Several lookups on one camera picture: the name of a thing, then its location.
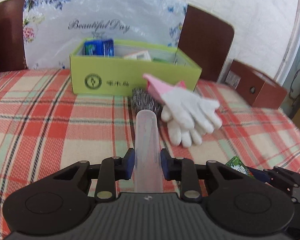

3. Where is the green strawberry box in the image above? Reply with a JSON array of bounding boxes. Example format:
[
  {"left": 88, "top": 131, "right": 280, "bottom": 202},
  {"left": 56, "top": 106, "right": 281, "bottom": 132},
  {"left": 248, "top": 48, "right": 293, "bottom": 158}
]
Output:
[{"left": 225, "top": 156, "right": 254, "bottom": 178}]

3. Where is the clear plastic tube case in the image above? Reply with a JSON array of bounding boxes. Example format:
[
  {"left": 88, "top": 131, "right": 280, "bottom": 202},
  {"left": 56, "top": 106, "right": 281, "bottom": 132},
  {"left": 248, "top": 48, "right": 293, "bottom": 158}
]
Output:
[{"left": 134, "top": 109, "right": 163, "bottom": 193}]

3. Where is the white glove pink cuff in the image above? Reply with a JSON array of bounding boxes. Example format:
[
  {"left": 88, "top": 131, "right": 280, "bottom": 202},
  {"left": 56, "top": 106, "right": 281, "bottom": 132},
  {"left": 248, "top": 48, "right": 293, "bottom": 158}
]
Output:
[{"left": 143, "top": 74, "right": 222, "bottom": 133}]

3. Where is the white orange medicine box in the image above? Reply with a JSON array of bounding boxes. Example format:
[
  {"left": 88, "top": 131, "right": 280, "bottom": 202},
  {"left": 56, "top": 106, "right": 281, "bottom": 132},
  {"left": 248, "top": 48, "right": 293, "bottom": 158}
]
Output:
[{"left": 123, "top": 50, "right": 152, "bottom": 61}]

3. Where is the blue mentos gum box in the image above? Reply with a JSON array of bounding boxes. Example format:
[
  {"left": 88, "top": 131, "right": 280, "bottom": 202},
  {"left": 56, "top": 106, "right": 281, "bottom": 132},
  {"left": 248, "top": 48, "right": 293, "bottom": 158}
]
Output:
[{"left": 84, "top": 39, "right": 114, "bottom": 57}]

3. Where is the green small box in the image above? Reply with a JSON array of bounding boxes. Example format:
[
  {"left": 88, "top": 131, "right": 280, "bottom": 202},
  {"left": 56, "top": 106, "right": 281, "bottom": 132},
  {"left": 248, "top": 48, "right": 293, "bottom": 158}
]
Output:
[{"left": 152, "top": 57, "right": 171, "bottom": 63}]

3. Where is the steel wool scrubber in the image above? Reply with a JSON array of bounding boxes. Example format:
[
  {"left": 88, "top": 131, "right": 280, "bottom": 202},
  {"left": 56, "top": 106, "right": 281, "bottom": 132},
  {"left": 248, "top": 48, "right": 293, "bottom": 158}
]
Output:
[{"left": 131, "top": 88, "right": 162, "bottom": 116}]

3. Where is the plaid bed sheet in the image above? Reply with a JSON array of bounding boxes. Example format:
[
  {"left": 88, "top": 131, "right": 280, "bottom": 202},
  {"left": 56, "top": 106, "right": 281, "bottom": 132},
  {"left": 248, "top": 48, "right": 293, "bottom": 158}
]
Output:
[{"left": 0, "top": 70, "right": 300, "bottom": 239}]

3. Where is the brown cardboard box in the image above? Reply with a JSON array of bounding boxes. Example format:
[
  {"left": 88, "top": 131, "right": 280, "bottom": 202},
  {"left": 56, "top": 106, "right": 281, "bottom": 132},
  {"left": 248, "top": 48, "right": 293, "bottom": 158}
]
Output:
[{"left": 225, "top": 60, "right": 287, "bottom": 109}]

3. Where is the light green storage box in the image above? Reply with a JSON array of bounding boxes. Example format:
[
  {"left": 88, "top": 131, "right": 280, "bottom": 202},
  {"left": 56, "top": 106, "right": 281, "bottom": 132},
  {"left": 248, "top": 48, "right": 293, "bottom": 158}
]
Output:
[{"left": 70, "top": 40, "right": 202, "bottom": 96}]

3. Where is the brown wooden headboard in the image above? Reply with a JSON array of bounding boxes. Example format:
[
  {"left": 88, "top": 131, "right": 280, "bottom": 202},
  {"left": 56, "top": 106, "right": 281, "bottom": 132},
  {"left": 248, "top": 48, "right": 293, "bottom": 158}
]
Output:
[{"left": 0, "top": 0, "right": 235, "bottom": 81}]

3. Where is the floral Beautiful Day pillow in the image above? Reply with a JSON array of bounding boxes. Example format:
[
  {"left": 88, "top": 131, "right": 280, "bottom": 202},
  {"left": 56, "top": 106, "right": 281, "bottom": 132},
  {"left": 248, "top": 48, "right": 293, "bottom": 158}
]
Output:
[{"left": 23, "top": 0, "right": 187, "bottom": 69}]

